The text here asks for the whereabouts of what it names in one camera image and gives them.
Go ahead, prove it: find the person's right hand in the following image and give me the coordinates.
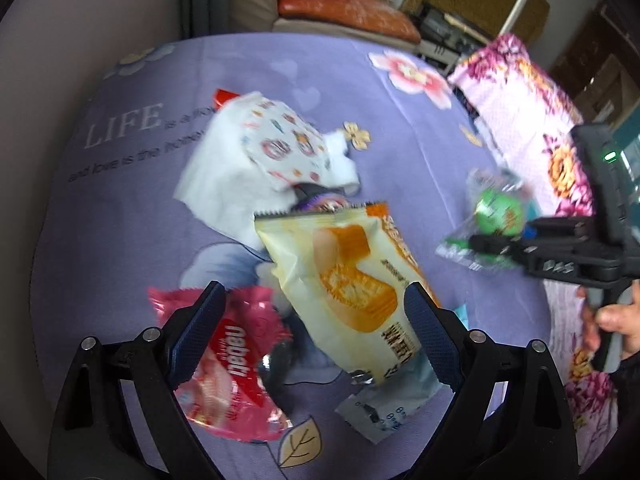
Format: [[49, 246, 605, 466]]
[[580, 280, 640, 356]]

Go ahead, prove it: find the orange seat cushion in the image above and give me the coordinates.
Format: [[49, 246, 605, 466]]
[[276, 0, 422, 43]]

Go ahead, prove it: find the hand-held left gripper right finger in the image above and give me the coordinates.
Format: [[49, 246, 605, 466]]
[[404, 282, 581, 480]]

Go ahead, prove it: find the white media player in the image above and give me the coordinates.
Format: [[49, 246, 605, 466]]
[[417, 40, 461, 73]]

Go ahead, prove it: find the white and blue sachet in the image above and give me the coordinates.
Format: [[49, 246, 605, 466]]
[[334, 375, 443, 445]]

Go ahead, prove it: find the grey media player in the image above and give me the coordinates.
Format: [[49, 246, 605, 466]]
[[417, 2, 493, 48]]

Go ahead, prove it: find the yellow cake snack packet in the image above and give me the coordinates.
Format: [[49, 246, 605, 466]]
[[254, 201, 443, 387]]

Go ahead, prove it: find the pink floral bedsheet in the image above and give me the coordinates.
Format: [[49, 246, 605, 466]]
[[447, 32, 640, 441]]

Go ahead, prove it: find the brown wooden cabinet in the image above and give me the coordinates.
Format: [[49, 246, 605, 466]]
[[547, 0, 640, 131]]

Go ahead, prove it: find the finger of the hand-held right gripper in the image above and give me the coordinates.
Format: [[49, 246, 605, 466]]
[[520, 216, 593, 241], [469, 234, 531, 263]]

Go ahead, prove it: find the white printed tissue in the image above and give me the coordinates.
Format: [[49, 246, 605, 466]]
[[174, 91, 362, 251]]

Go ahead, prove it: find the small red wrapper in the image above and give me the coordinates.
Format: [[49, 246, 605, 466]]
[[214, 88, 241, 111]]

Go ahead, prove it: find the cream leather armchair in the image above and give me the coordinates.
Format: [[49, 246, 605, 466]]
[[229, 0, 423, 53]]

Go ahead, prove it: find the purple foil wrapper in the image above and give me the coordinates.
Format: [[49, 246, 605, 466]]
[[292, 182, 351, 213]]

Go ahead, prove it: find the teal cabinet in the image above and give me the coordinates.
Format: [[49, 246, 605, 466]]
[[612, 115, 640, 186]]

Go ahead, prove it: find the green plastic wrapper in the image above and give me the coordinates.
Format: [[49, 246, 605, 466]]
[[434, 167, 538, 273]]

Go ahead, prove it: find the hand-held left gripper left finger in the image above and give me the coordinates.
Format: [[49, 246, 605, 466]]
[[47, 281, 228, 480]]

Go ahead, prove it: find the purple floral tablecloth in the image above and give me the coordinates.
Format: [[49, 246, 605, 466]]
[[30, 32, 571, 480]]

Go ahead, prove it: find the white pole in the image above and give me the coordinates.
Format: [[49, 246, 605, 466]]
[[500, 0, 537, 36]]

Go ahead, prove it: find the red wafer packet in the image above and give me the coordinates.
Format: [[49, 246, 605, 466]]
[[147, 284, 296, 443]]

